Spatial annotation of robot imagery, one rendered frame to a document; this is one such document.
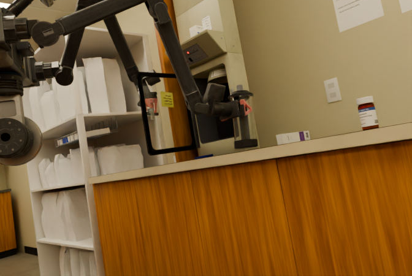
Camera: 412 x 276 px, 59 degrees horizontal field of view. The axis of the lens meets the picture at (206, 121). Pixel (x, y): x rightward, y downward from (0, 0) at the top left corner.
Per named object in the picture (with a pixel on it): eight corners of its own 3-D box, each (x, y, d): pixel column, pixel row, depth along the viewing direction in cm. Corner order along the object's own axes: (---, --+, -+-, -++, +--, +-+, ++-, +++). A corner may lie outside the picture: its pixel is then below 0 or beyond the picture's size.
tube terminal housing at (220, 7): (230, 153, 207) (208, 24, 214) (277, 145, 184) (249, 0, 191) (198, 158, 190) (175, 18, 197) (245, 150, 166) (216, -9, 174)
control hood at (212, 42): (184, 71, 194) (181, 53, 195) (227, 51, 171) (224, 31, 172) (167, 70, 186) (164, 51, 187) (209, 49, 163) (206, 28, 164)
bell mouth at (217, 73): (224, 84, 200) (222, 75, 200) (247, 75, 187) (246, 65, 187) (200, 84, 187) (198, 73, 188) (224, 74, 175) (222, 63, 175)
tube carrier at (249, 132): (243, 146, 161) (238, 99, 164) (263, 143, 154) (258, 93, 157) (227, 146, 153) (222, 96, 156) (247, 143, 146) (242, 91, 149)
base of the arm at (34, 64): (36, 87, 167) (33, 62, 169) (54, 84, 170) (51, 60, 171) (32, 82, 159) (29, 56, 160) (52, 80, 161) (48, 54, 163)
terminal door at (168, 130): (197, 149, 188) (184, 74, 192) (149, 156, 166) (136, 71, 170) (195, 149, 188) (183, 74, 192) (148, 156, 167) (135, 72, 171)
